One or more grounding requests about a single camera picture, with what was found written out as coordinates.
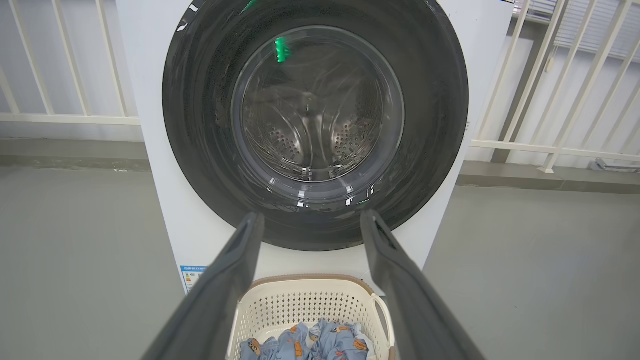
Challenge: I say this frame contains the white front-load washing machine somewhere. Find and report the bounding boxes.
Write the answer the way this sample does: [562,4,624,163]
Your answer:
[116,0,516,296]

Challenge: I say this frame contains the white metal railing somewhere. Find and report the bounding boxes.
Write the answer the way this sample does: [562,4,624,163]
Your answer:
[0,0,142,126]
[470,0,640,174]

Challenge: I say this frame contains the white window blinds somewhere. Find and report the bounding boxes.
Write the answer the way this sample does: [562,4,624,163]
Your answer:
[515,0,640,63]

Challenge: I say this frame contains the cream perforated laundry basket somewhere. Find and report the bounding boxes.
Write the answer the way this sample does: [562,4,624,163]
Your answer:
[226,274,397,360]

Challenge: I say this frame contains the blue energy label sticker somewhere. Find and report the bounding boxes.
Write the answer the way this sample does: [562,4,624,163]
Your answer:
[180,265,208,295]

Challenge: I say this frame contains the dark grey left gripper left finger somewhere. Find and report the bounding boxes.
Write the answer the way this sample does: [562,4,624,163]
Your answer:
[142,211,265,360]

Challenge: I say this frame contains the blue clothes with orange print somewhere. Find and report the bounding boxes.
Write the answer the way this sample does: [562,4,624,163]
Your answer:
[240,320,376,360]

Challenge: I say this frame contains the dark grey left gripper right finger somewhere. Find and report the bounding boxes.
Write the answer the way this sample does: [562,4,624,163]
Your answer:
[360,209,486,360]

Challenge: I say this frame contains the round black glass washer door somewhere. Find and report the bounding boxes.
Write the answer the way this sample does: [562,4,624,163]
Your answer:
[162,0,470,252]

